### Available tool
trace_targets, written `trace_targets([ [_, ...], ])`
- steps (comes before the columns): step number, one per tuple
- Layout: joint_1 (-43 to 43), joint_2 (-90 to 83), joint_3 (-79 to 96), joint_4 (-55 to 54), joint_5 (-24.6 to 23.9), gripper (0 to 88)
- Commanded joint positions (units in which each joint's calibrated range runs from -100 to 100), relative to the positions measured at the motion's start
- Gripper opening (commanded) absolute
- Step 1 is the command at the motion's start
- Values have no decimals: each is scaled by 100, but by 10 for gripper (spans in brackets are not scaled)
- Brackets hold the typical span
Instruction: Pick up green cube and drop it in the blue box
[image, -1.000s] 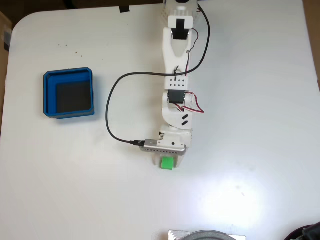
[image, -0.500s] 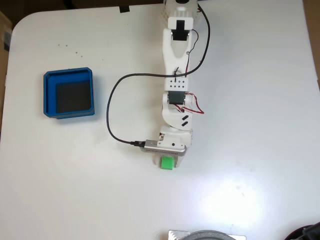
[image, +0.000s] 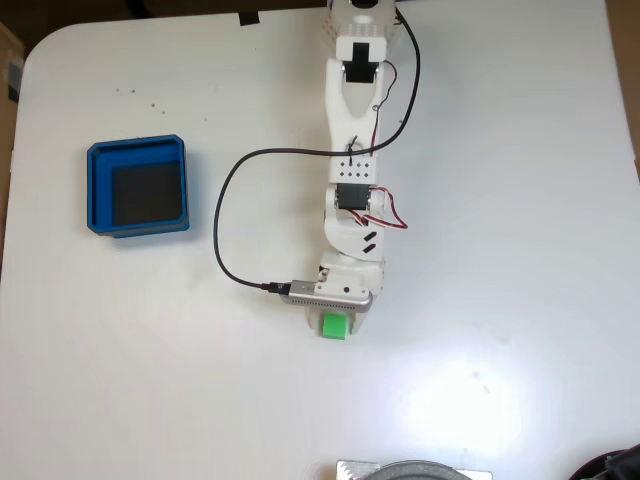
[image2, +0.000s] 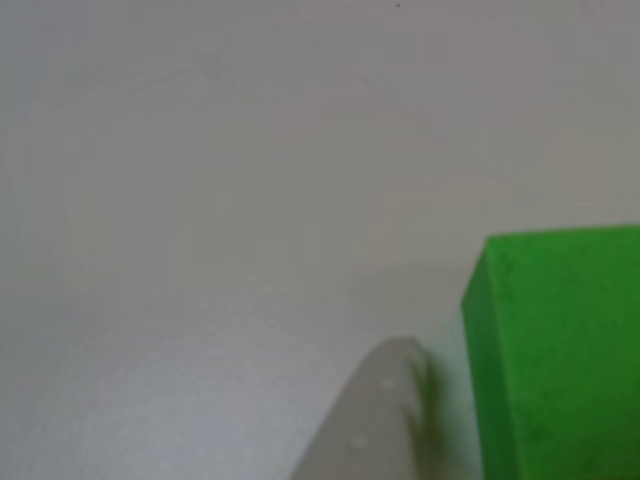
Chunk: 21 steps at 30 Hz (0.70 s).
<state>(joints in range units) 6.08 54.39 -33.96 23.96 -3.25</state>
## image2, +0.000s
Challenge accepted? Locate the green cube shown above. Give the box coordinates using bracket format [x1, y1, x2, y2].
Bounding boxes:
[459, 223, 640, 480]

